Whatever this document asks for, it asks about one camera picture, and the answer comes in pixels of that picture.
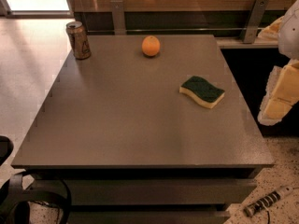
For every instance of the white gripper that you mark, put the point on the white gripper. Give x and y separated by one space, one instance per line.
290 34

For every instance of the green and yellow sponge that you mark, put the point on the green and yellow sponge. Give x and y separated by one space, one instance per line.
202 92

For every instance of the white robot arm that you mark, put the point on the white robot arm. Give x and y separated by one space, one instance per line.
288 33

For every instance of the orange soda can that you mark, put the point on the orange soda can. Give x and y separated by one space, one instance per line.
78 40

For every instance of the white power strip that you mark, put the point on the white power strip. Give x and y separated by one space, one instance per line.
268 200

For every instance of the grey drawer cabinet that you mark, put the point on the grey drawer cabinet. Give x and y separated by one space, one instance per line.
132 148

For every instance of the orange fruit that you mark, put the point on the orange fruit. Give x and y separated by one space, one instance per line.
151 46

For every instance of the black chair base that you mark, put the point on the black chair base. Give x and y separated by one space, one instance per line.
32 197

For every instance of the right metal bracket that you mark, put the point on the right metal bracket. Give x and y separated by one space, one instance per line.
248 34

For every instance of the metal bracket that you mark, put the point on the metal bracket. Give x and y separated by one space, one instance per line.
118 17
248 34

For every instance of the left metal bracket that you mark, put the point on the left metal bracket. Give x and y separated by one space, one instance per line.
118 17

